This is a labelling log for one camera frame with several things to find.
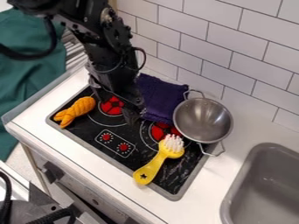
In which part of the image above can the orange toy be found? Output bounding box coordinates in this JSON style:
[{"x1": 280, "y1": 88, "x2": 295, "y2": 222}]
[{"x1": 52, "y1": 96, "x2": 97, "y2": 130}]

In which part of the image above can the purple cloth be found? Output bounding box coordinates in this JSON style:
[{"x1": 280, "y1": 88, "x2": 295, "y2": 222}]
[{"x1": 135, "y1": 73, "x2": 191, "y2": 126}]

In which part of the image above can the yellow brush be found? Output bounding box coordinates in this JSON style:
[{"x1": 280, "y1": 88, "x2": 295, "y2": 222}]
[{"x1": 131, "y1": 133, "x2": 186, "y2": 186}]

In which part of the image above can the toy sink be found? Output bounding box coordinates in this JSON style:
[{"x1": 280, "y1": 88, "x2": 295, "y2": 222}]
[{"x1": 218, "y1": 142, "x2": 299, "y2": 224}]

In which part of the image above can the silver strainer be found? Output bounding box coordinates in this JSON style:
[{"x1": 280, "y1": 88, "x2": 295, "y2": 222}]
[{"x1": 171, "y1": 89, "x2": 235, "y2": 158}]

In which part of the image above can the green cloth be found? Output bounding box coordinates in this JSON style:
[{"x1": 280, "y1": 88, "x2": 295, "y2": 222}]
[{"x1": 0, "y1": 8, "x2": 68, "y2": 162}]

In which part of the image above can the toy stove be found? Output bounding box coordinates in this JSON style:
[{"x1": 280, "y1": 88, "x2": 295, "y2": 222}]
[{"x1": 45, "y1": 85, "x2": 222, "y2": 202}]

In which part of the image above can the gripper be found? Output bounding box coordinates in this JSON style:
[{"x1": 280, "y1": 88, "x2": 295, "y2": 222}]
[{"x1": 84, "y1": 59, "x2": 148, "y2": 127}]

